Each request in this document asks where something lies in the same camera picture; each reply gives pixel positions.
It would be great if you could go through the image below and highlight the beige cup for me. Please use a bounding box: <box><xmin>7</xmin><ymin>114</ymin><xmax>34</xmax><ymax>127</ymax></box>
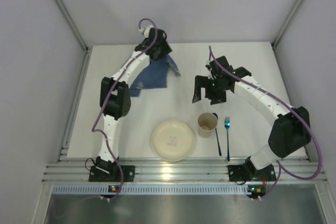
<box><xmin>197</xmin><ymin>113</ymin><xmax>218</xmax><ymax>138</ymax></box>

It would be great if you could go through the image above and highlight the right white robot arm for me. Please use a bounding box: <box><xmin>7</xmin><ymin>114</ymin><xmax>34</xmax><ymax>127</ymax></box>
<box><xmin>192</xmin><ymin>56</ymin><xmax>312</xmax><ymax>182</ymax></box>

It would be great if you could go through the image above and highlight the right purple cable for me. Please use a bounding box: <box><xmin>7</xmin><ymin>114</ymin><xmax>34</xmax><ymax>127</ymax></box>
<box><xmin>208</xmin><ymin>45</ymin><xmax>322</xmax><ymax>200</ymax></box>

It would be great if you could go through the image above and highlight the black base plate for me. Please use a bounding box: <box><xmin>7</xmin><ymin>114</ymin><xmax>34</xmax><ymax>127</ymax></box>
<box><xmin>88</xmin><ymin>165</ymin><xmax>135</xmax><ymax>182</ymax></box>
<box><xmin>227</xmin><ymin>165</ymin><xmax>276</xmax><ymax>183</ymax></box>

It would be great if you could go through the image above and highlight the dark blue spoon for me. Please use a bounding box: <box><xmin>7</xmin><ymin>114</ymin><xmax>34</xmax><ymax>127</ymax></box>
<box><xmin>212</xmin><ymin>112</ymin><xmax>222</xmax><ymax>156</ymax></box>

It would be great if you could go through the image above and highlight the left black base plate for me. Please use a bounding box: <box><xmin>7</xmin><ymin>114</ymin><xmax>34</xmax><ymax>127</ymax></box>
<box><xmin>88</xmin><ymin>165</ymin><xmax>135</xmax><ymax>182</ymax></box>

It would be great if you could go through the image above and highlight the blue metal fork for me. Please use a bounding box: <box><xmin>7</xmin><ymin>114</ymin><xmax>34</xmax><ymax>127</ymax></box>
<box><xmin>224</xmin><ymin>116</ymin><xmax>230</xmax><ymax>162</ymax></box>

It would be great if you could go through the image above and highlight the purple cable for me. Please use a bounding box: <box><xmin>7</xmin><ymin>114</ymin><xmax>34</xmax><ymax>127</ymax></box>
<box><xmin>90</xmin><ymin>18</ymin><xmax>158</xmax><ymax>201</ymax></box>
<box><xmin>208</xmin><ymin>45</ymin><xmax>322</xmax><ymax>200</ymax></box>

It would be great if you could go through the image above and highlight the slotted grey cable duct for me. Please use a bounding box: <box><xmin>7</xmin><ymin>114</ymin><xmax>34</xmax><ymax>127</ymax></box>
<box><xmin>52</xmin><ymin>184</ymin><xmax>265</xmax><ymax>195</ymax></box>

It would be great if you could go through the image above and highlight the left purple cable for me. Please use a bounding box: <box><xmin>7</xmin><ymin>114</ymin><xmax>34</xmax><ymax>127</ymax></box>
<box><xmin>90</xmin><ymin>18</ymin><xmax>158</xmax><ymax>201</ymax></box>

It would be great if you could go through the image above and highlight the blue cloth placemat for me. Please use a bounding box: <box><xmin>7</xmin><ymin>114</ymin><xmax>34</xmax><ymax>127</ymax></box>
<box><xmin>130</xmin><ymin>54</ymin><xmax>181</xmax><ymax>97</ymax></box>

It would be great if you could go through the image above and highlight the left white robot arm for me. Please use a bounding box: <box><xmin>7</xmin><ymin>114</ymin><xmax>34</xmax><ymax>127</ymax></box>
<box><xmin>92</xmin><ymin>25</ymin><xmax>172</xmax><ymax>176</ymax></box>

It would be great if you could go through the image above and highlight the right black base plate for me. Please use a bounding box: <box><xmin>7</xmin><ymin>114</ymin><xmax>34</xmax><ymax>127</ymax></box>
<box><xmin>227</xmin><ymin>165</ymin><xmax>276</xmax><ymax>183</ymax></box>

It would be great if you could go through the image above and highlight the cream round plate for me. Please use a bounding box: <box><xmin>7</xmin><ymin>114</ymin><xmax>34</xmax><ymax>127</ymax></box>
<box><xmin>150</xmin><ymin>120</ymin><xmax>195</xmax><ymax>162</ymax></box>

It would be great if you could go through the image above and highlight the aluminium frame rail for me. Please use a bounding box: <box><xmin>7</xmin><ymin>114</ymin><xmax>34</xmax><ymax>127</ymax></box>
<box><xmin>42</xmin><ymin>158</ymin><xmax>328</xmax><ymax>184</ymax></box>

